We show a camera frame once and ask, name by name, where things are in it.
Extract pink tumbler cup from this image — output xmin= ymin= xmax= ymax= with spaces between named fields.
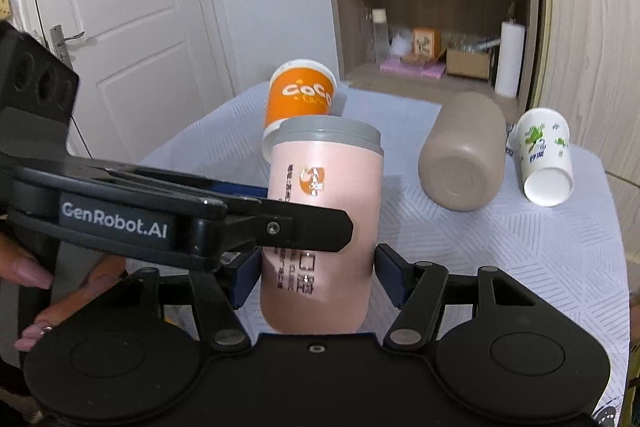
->
xmin=260 ymin=116 xmax=384 ymax=334

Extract taupe ceramic cup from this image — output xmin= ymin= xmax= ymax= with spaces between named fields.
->
xmin=418 ymin=92 xmax=506 ymax=211

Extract orange paper cup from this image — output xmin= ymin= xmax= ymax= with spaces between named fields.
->
xmin=262 ymin=58 xmax=337 ymax=162

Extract white paper cup green print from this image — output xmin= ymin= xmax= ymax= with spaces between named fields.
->
xmin=515 ymin=107 xmax=574 ymax=207

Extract person's hand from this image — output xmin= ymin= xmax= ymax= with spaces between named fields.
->
xmin=0 ymin=233 xmax=127 ymax=353

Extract white table cloth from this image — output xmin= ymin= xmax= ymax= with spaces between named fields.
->
xmin=138 ymin=83 xmax=630 ymax=426

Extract pink flat box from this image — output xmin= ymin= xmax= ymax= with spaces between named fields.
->
xmin=378 ymin=57 xmax=446 ymax=79

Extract white door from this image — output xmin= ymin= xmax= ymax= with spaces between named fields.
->
xmin=16 ymin=0 xmax=233 ymax=162

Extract clear bottle beige cap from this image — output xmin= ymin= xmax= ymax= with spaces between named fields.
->
xmin=372 ymin=9 xmax=390 ymax=64

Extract small cardboard box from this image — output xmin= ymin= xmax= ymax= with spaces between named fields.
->
xmin=446 ymin=48 xmax=492 ymax=80

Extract orange small carton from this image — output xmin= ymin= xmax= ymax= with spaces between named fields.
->
xmin=413 ymin=27 xmax=442 ymax=61

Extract white paper towel roll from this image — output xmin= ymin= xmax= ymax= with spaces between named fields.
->
xmin=495 ymin=22 xmax=526 ymax=98

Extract wooden wardrobe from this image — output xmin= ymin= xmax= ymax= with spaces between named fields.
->
xmin=530 ymin=0 xmax=640 ymax=253

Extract metal door handle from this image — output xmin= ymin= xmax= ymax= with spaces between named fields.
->
xmin=50 ymin=25 xmax=85 ymax=69

